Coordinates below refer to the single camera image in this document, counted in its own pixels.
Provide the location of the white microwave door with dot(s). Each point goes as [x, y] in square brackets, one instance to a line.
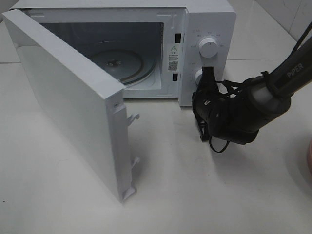
[80, 98]

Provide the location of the pink round plate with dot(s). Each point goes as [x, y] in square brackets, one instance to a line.
[309, 157]

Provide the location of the glass microwave turntable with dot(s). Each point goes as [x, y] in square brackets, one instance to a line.
[127, 62]

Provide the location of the white lower microwave knob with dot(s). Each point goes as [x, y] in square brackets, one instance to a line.
[198, 76]

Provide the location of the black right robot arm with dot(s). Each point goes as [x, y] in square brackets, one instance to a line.
[237, 115]

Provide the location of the white microwave knob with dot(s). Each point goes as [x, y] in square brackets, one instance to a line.
[198, 76]
[208, 47]

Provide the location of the white microwave oven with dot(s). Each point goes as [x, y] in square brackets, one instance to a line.
[174, 26]

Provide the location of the white upper microwave knob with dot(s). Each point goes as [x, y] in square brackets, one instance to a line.
[208, 47]

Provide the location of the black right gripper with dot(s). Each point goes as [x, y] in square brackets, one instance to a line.
[212, 114]

